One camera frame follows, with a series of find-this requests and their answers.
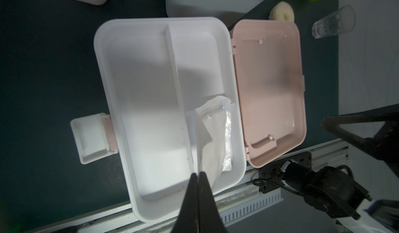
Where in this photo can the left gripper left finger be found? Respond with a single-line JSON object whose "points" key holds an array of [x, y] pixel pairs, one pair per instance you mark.
{"points": [[188, 218]]}

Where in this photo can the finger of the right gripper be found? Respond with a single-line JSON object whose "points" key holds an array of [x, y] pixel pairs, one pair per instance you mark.
{"points": [[374, 132]]}

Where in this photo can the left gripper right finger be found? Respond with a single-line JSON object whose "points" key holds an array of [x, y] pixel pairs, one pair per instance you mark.
{"points": [[209, 220]]}

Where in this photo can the white gauze packet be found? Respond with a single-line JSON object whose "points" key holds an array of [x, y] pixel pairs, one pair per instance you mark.
{"points": [[209, 128]]}

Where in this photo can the pink first aid kit box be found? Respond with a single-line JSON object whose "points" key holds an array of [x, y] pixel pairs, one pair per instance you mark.
{"points": [[270, 85]]}

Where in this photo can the white kit tray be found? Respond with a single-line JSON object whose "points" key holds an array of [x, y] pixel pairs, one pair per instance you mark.
{"points": [[153, 72]]}

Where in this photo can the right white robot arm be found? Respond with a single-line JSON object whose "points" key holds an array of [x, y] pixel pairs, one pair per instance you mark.
{"points": [[333, 190]]}

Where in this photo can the clear plastic cup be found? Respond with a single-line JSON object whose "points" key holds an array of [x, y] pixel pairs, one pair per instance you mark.
{"points": [[338, 22]]}

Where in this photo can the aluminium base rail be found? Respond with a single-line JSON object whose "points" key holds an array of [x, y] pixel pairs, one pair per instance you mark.
{"points": [[234, 204]]}

